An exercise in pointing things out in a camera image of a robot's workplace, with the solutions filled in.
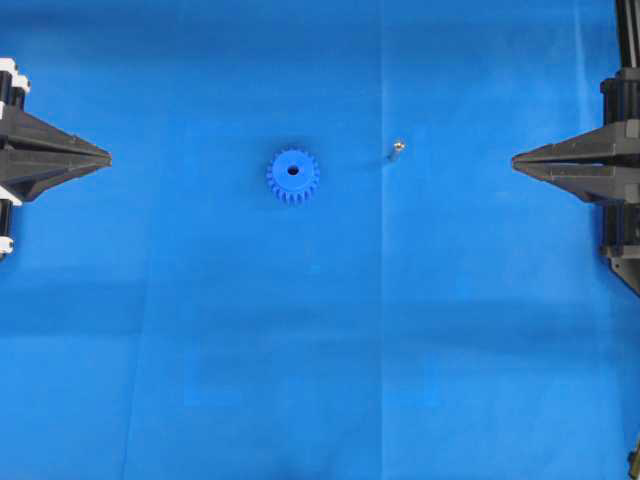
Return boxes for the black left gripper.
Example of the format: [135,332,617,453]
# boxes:
[1,58,111,259]

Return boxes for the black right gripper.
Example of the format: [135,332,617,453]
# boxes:
[510,66,640,296]

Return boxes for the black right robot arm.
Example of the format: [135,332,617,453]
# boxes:
[512,1,639,292]

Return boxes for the blue plastic small gear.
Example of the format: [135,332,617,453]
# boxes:
[265,147,320,205]

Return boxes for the blue table cloth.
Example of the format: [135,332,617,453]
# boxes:
[1,1,639,479]

